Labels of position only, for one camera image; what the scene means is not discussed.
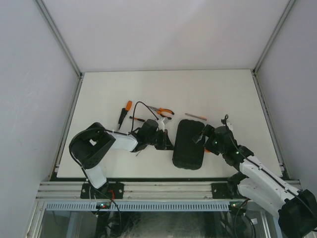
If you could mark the black plastic tool case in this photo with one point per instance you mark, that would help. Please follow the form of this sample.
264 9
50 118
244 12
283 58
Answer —
188 154

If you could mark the small screwdriver orange black upper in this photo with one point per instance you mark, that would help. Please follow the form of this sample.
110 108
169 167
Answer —
137 119

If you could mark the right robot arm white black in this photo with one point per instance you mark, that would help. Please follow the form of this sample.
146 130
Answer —
295 210

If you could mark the aluminium front rail frame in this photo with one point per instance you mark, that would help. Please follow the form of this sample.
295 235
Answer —
133 191

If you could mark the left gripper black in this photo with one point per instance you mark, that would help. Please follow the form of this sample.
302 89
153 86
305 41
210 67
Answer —
168 145

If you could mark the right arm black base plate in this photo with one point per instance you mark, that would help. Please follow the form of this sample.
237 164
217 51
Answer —
223 191

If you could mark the claw hammer orange black handle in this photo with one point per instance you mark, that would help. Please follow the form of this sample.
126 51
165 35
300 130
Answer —
123 114

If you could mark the long nose pliers orange handles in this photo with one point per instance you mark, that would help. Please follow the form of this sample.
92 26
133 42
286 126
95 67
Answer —
161 111

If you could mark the grey slotted cable duct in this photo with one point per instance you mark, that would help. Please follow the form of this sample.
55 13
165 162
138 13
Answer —
136 206

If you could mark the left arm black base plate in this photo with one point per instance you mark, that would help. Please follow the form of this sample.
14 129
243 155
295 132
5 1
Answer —
111 190

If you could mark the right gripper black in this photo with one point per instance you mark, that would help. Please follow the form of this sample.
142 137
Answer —
207 131

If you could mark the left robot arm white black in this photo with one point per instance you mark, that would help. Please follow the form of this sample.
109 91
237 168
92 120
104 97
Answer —
90 146

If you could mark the small utility knife orange tip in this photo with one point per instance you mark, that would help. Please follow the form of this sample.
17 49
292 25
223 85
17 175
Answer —
197 117

